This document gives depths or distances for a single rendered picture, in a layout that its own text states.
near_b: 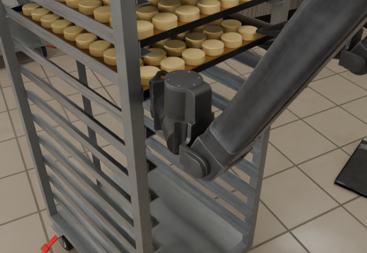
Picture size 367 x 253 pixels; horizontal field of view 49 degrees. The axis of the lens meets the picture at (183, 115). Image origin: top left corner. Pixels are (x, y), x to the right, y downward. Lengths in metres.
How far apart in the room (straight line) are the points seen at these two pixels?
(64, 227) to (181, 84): 1.13
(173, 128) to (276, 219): 1.27
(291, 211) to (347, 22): 1.53
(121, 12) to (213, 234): 1.06
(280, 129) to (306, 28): 1.93
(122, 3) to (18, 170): 1.60
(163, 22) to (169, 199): 1.00
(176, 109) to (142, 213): 0.40
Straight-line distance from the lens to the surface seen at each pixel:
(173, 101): 0.58
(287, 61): 0.43
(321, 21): 0.40
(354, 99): 2.73
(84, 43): 0.95
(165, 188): 1.69
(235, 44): 0.93
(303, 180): 2.03
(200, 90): 0.56
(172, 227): 1.56
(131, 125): 0.75
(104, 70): 0.82
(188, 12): 0.83
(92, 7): 0.88
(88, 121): 1.00
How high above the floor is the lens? 1.35
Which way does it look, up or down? 35 degrees down
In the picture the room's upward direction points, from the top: straight up
